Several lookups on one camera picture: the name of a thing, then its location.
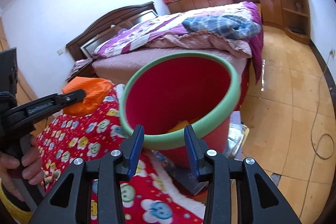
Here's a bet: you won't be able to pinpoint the peanut shells pile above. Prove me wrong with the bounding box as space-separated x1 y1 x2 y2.
44 169 62 186

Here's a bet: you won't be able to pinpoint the wall light switch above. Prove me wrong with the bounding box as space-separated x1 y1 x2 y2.
57 48 64 56

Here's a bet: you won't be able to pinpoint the folded cloth on nightstand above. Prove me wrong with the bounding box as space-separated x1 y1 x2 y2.
68 59 92 78

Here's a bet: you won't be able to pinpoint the dark wooden bed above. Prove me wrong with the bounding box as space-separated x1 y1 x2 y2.
66 1 264 100

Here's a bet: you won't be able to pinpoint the red bin with green rim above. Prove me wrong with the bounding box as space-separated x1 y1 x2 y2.
119 52 241 168

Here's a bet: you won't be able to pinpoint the purple floral quilt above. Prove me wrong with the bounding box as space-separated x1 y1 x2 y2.
92 1 264 83

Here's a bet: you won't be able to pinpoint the dark wooden nightstand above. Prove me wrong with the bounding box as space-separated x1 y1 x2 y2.
66 64 97 83

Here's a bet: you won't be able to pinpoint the blue plaid cloth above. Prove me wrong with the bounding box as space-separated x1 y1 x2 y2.
182 15 261 40

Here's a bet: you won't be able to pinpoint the orange mesh foam net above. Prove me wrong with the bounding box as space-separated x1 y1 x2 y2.
62 77 113 117

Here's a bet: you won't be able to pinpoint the person's left hand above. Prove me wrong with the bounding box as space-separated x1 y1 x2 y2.
1 135 44 201

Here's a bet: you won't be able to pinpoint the magazines under bin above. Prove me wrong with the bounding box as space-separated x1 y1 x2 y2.
154 111 249 197

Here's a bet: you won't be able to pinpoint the grey cable on floor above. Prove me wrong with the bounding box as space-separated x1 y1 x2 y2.
310 49 336 160

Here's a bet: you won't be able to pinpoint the low wooden cabinet row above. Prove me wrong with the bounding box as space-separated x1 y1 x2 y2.
166 0 312 46

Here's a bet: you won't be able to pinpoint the red smiley flower blanket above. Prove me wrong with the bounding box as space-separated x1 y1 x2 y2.
31 84 205 223

